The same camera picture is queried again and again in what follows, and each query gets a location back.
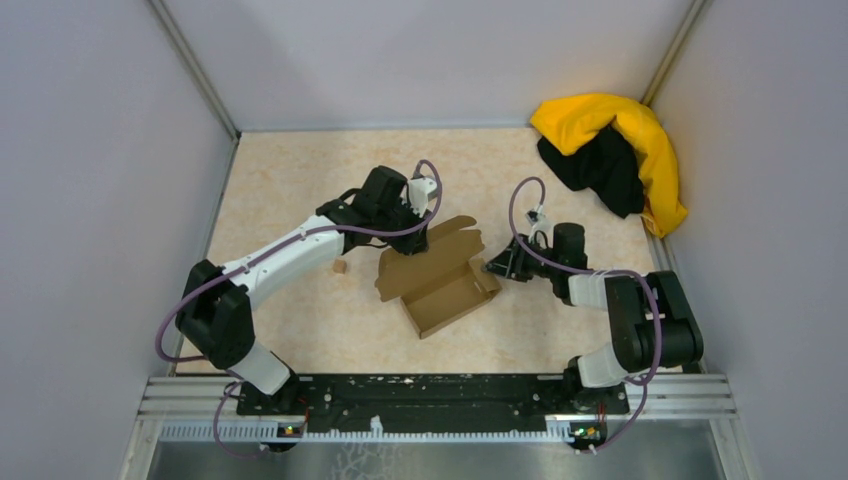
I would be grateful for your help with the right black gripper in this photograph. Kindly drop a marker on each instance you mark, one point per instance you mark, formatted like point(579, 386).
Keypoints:
point(510, 263)

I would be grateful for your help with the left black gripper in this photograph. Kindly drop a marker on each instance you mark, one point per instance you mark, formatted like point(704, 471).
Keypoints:
point(411, 244)

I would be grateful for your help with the brown cardboard box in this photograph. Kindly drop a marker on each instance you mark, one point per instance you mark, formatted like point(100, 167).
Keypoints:
point(443, 284)

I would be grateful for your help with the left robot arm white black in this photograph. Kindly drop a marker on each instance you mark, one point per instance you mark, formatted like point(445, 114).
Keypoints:
point(215, 314)

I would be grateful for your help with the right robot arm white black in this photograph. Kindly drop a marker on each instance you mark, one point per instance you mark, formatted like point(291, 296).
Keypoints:
point(650, 321)

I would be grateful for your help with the small brown cardboard scrap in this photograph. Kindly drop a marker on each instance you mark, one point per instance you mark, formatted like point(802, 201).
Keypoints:
point(340, 266)

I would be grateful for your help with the black cloth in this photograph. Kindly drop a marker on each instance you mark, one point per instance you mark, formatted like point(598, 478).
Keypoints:
point(607, 165)

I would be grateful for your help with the yellow cloth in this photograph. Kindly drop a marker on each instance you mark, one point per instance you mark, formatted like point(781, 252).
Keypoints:
point(569, 123)

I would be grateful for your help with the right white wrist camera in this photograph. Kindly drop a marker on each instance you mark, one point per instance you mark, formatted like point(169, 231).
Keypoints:
point(539, 227)

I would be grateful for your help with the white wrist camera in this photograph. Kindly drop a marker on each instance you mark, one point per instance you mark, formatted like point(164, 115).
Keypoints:
point(420, 191)
point(539, 227)

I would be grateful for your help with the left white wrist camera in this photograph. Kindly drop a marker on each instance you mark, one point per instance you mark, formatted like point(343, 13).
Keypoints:
point(420, 191)

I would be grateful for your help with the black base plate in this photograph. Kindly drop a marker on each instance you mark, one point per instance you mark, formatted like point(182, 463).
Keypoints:
point(426, 403)

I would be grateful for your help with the right corner aluminium post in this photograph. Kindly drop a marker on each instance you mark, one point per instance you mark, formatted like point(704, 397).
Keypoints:
point(693, 14)

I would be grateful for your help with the aluminium front rail frame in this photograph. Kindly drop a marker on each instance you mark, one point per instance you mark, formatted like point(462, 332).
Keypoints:
point(683, 426)

